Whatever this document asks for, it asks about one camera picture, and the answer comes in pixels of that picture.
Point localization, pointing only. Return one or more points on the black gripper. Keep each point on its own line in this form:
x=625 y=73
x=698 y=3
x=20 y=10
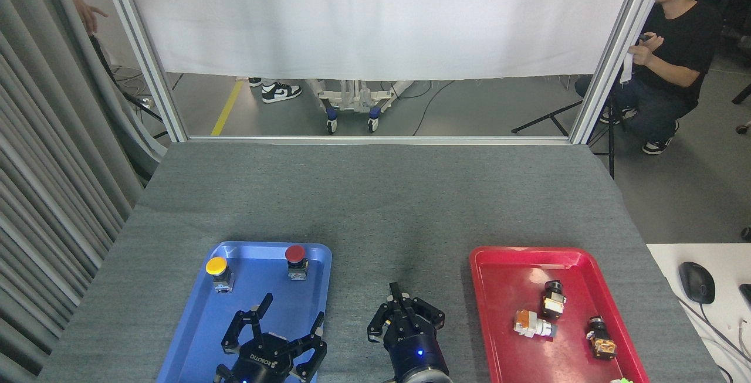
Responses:
x=261 y=362
x=416 y=351

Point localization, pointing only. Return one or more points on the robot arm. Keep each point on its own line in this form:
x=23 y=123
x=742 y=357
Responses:
x=425 y=377

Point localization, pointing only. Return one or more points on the red push button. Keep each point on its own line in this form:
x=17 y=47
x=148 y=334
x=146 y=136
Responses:
x=295 y=253

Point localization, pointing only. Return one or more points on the yellow push button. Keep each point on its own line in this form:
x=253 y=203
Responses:
x=216 y=265

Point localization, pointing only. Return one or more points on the person's hand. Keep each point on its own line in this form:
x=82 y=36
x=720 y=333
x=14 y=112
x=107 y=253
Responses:
x=655 y=41
x=91 y=12
x=640 y=56

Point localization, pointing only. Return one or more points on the blue plastic tray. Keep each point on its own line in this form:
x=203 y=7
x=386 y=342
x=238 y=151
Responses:
x=193 y=324

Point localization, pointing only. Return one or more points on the red plastic tray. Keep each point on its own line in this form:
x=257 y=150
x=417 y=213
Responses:
x=499 y=277

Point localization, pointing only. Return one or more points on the small green item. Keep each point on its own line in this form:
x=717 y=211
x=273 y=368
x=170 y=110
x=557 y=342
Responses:
x=622 y=380

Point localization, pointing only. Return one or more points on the white wheeled stand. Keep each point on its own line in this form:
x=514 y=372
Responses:
x=352 y=101

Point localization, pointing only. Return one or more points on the black tripod stand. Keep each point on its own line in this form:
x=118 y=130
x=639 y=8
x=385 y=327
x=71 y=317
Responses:
x=545 y=117
x=144 y=107

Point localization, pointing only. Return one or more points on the white desk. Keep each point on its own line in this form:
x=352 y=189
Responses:
x=669 y=260

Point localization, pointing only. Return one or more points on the grey pleated curtain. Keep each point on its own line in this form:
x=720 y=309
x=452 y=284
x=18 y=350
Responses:
x=35 y=195

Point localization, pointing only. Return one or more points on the black computer mouse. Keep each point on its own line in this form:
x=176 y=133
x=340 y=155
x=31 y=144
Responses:
x=697 y=282

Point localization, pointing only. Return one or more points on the white hanging sheet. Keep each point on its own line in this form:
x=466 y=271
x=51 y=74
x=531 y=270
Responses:
x=381 y=13

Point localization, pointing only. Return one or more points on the black chair base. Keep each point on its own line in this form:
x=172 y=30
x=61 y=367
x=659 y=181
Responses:
x=742 y=94

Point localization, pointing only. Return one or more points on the white orange switch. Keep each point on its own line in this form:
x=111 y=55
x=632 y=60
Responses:
x=531 y=324

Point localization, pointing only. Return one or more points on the black knob switch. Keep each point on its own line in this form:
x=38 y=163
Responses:
x=552 y=301

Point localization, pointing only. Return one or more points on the silver frame crossbar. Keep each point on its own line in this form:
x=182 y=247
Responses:
x=381 y=139

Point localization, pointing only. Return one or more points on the black orange switch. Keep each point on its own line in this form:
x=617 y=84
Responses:
x=601 y=339

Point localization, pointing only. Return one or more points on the silver frame post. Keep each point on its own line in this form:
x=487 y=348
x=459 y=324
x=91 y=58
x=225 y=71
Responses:
x=146 y=48
x=619 y=48

